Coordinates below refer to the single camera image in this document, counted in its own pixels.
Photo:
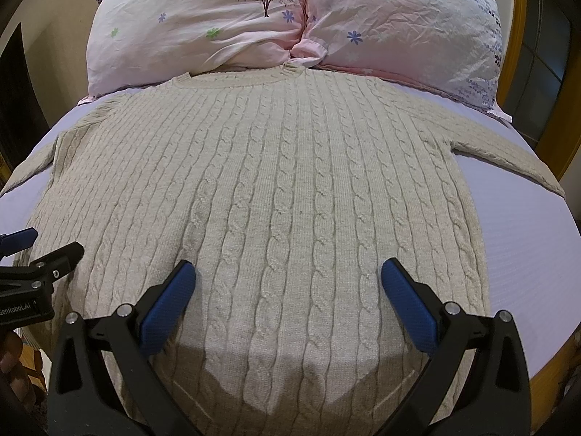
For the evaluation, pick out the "lavender bed sheet mattress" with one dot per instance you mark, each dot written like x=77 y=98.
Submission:
x=531 y=242

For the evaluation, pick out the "person's left hand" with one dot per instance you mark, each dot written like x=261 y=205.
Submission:
x=13 y=370

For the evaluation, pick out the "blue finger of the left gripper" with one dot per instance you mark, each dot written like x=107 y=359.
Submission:
x=59 y=263
x=17 y=241

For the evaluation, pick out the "wooden bed frame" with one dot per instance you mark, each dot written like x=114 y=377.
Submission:
x=540 y=79

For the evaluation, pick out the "black wall television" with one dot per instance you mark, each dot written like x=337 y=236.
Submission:
x=22 y=122

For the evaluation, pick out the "beige cable knit sweater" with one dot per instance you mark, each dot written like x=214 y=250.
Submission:
x=286 y=188

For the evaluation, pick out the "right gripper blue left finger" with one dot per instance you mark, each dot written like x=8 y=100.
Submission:
x=102 y=379

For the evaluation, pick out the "pink floral pillow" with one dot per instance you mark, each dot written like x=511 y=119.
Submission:
x=447 y=46
x=135 y=43

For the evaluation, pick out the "left pink floral pillow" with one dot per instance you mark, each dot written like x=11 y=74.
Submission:
x=135 y=43

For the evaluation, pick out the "right pink floral pillow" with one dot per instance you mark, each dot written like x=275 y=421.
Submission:
x=447 y=46

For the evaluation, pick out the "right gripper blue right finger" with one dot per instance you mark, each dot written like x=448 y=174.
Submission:
x=495 y=398

